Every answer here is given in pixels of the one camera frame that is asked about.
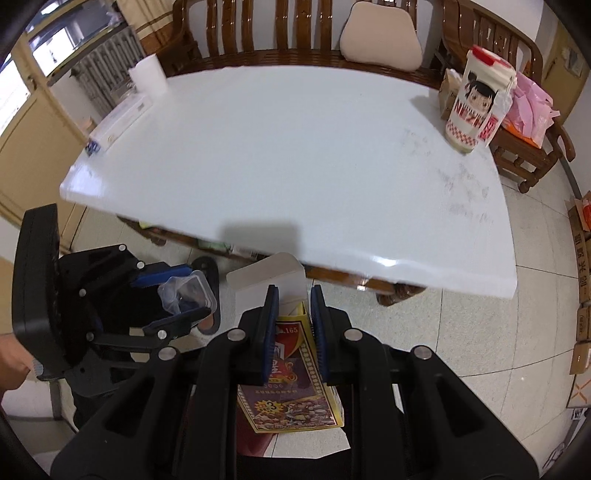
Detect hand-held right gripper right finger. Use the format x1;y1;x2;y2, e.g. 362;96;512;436
310;285;539;480

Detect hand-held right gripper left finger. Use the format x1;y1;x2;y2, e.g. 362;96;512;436
51;285;280;480

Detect yellow brown snack box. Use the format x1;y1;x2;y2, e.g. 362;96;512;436
226;253;345;435

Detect long white box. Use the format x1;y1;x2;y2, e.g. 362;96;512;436
88;95;153;151

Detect beige seat cushion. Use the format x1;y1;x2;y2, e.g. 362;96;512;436
339;1;423;72

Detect beige curtain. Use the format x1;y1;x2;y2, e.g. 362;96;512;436
115;0;178;51

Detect printed cardboard box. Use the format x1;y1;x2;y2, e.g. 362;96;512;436
570;231;591;303

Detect flat cardboard sheet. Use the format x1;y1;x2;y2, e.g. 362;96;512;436
567;374;591;409

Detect large white printed cup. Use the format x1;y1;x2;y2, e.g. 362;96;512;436
444;45;517;154

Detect plain cardboard box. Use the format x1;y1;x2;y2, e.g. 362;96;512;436
569;342;591;374
575;302;591;342

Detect brown wooden bench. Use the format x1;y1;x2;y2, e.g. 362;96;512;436
159;0;451;88

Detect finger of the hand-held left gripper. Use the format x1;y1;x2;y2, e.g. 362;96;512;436
88;308;212;352
60;244;192;301

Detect yellow framed window door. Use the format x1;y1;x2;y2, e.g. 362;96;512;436
0;0;125;232

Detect pink plastic bag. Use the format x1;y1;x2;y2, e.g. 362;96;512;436
503;71;560;148

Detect clear glass jar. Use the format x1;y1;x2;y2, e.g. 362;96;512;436
110;87;139;109

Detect brown wooden armchair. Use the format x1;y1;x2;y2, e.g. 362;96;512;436
436;0;575;193

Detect person's left hand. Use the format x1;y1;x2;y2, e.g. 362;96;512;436
0;335;33;403

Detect beige paper bag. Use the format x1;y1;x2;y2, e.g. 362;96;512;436
438;68;465;121

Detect clear plastic packaging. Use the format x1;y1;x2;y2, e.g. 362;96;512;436
158;271;219;319

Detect white paper towel roll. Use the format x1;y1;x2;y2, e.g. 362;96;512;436
128;54;168;97

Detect grey radiator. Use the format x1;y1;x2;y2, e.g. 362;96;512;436
71;25;146;116

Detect person's left foot in sandal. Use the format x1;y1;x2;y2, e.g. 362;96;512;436
190;257;222;336

